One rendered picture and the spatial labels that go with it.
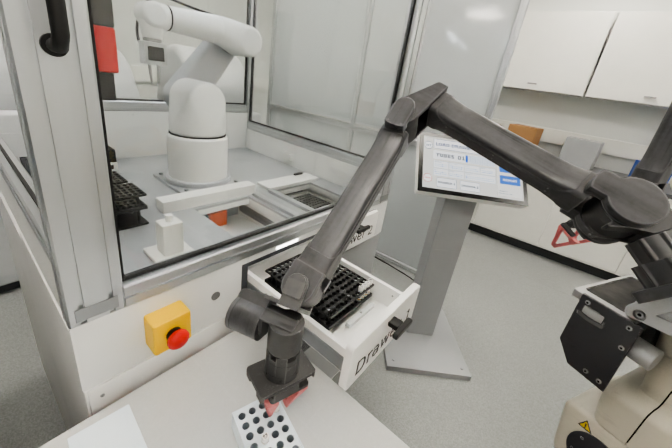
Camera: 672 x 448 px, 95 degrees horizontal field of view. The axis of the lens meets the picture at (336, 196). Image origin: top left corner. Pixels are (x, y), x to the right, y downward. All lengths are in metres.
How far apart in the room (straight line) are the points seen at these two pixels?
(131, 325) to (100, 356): 0.06
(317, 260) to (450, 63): 1.96
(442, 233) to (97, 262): 1.44
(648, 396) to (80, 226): 1.04
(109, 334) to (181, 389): 0.18
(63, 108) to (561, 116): 4.09
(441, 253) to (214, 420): 1.32
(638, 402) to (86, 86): 1.06
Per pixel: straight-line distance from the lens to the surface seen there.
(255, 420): 0.70
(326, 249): 0.53
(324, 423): 0.74
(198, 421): 0.75
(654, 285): 0.64
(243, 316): 0.55
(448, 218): 1.66
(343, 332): 0.78
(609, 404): 0.91
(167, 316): 0.71
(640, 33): 3.90
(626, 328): 0.82
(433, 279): 1.83
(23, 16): 0.54
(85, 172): 0.57
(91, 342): 0.72
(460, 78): 2.29
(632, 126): 4.22
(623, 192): 0.63
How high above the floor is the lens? 1.38
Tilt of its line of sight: 21 degrees down
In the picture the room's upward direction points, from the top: 9 degrees clockwise
